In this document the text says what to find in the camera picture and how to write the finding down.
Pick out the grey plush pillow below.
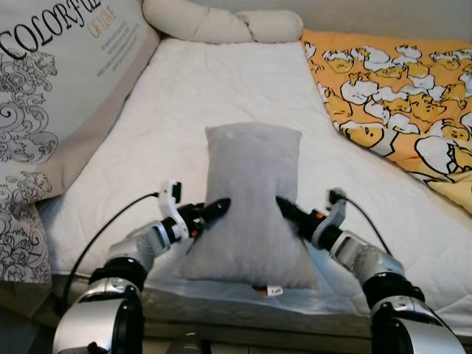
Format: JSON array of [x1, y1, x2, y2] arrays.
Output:
[[175, 123, 319, 290]]

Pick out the yellow egg print quilt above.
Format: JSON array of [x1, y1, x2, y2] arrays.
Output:
[[301, 28, 472, 215]]

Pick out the white quilted mattress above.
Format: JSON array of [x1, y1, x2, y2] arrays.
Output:
[[37, 38, 472, 336]]

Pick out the grey robot leg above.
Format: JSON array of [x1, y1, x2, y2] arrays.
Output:
[[166, 333, 211, 354]]

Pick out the printed grey headboard cushion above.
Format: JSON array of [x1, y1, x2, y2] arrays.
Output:
[[0, 0, 161, 285]]

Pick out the beige bolster pillow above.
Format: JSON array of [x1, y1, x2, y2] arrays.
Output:
[[142, 0, 305, 45]]

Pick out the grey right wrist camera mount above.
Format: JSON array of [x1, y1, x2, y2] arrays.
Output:
[[317, 188, 347, 233]]

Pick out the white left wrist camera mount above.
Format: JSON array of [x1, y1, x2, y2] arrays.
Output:
[[159, 181, 185, 222]]

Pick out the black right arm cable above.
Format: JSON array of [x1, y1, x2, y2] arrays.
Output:
[[330, 190, 393, 255]]

